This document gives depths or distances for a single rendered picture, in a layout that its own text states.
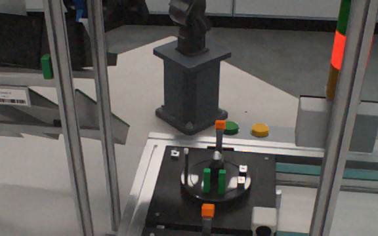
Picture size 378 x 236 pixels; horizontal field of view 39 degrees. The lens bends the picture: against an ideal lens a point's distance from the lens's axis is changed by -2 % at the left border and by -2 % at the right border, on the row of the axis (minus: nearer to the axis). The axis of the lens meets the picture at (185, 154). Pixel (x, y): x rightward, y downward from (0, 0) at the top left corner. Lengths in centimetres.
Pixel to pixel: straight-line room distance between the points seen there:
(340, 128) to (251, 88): 85
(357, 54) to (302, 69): 292
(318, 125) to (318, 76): 279
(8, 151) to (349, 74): 93
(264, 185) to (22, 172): 59
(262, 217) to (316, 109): 26
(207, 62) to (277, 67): 234
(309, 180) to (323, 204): 30
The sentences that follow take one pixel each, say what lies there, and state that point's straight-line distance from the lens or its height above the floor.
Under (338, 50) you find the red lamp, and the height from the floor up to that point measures 134.
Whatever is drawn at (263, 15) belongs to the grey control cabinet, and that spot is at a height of 12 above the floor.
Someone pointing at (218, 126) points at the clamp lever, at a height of 107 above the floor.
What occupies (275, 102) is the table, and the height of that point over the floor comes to 86.
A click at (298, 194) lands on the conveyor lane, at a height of 92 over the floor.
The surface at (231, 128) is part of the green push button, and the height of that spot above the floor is 97.
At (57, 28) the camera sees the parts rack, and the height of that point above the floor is 139.
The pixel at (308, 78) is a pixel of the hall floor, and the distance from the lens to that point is 357.
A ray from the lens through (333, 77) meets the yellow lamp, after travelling 80.
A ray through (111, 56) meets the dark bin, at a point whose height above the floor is 122.
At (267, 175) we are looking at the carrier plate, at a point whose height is 97.
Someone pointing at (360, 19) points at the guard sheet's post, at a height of 140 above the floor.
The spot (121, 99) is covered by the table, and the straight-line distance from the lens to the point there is 158.
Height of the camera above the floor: 166
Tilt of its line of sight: 36 degrees down
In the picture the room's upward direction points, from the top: straight up
